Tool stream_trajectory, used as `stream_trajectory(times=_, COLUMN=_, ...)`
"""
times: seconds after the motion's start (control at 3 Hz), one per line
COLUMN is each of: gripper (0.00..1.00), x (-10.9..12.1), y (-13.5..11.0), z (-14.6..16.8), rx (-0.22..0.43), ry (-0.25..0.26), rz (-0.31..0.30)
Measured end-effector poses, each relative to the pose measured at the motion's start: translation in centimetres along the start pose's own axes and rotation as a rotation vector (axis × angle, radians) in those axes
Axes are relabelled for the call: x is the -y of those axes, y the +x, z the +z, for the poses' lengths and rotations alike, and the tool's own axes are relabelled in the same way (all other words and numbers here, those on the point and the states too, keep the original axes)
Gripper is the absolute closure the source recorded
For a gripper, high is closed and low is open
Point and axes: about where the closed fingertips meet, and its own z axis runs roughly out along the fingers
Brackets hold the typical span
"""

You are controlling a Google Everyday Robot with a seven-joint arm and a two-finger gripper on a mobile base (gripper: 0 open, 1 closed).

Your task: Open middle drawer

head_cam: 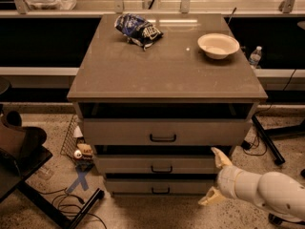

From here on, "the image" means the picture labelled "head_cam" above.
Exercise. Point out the wire basket with items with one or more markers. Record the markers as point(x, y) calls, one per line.
point(71, 140)

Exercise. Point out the black stand leg right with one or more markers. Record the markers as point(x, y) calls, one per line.
point(267, 134)

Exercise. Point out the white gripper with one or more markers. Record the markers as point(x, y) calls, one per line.
point(229, 181)

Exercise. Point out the grey drawer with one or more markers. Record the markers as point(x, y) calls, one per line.
point(176, 132)
point(159, 186)
point(155, 164)

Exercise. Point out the brown chair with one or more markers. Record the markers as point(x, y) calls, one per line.
point(18, 142)

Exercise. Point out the grey drawer cabinet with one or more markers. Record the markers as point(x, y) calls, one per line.
point(173, 79)

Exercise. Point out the black caster leg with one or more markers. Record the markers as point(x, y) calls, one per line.
point(278, 220)

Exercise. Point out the clear water bottle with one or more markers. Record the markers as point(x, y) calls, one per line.
point(255, 57)

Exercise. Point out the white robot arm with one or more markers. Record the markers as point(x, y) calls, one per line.
point(274, 192)

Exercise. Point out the blue chip bag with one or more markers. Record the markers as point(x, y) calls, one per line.
point(138, 30)

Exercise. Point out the white bowl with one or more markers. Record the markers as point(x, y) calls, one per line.
point(217, 45)

